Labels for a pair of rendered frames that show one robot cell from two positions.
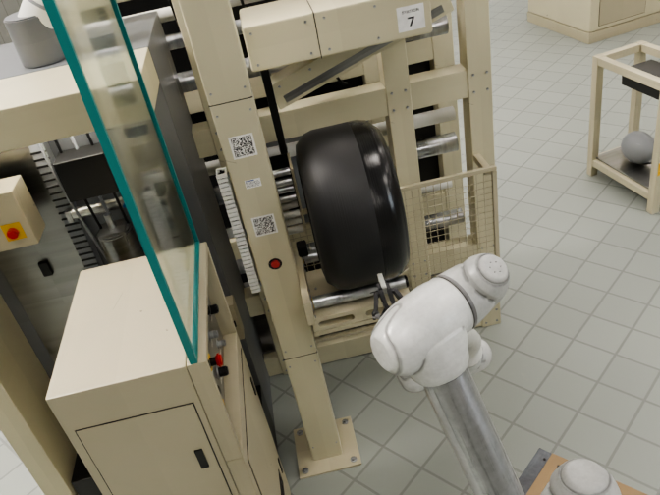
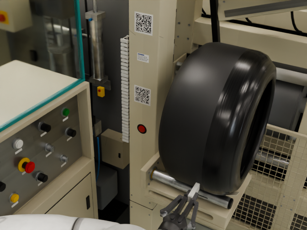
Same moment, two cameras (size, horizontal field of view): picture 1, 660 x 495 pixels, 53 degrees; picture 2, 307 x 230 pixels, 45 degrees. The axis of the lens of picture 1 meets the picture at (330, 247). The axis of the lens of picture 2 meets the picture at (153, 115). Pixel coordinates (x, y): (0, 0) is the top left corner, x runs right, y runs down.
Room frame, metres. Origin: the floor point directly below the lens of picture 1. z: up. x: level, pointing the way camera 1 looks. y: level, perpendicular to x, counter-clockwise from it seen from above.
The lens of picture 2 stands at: (0.79, -0.50, 1.94)
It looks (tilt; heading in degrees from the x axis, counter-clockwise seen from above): 32 degrees down; 30
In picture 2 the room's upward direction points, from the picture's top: 2 degrees clockwise
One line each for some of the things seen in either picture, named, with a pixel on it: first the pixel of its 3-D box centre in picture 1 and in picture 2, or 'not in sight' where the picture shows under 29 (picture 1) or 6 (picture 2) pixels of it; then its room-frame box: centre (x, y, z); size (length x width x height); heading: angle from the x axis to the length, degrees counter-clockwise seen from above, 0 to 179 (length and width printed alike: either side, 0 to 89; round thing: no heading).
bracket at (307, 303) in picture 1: (303, 280); (166, 154); (1.96, 0.12, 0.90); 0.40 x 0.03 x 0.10; 2
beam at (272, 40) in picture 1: (333, 21); not in sight; (2.27, -0.17, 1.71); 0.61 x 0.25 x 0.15; 92
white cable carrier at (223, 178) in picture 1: (241, 233); (129, 92); (1.91, 0.28, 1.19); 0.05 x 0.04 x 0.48; 2
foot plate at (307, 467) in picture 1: (326, 445); not in sight; (1.94, 0.20, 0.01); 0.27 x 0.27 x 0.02; 2
